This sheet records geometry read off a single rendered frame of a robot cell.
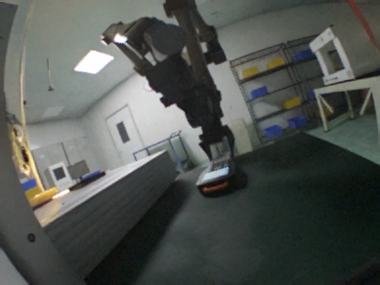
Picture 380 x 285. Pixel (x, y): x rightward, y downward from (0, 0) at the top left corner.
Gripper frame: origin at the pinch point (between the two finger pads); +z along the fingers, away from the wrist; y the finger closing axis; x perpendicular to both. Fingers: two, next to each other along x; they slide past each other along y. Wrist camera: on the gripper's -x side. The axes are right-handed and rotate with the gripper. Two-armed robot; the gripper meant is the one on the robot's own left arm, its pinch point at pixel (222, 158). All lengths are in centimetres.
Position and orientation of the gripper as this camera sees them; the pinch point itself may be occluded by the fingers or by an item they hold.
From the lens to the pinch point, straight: 49.3
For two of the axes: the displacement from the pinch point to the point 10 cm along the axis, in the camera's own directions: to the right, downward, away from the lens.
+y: 8.8, -3.3, -3.2
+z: 2.0, 9.0, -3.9
